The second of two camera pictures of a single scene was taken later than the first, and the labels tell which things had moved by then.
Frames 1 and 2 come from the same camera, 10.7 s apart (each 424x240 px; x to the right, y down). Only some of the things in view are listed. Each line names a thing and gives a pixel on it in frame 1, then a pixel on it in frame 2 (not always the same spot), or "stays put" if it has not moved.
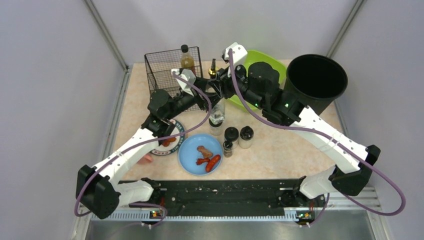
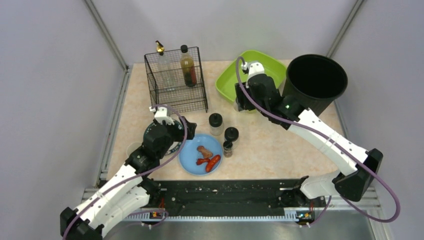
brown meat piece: [206, 153] stays put
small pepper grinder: [227, 146] stays put
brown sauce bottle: [187, 61] stays put
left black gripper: [205, 94] → [185, 126]
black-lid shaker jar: [246, 134] → [235, 106]
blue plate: [188, 153] stays put
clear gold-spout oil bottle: [217, 115] → [165, 70]
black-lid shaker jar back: [216, 129] stays put
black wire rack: [159, 66] stays put
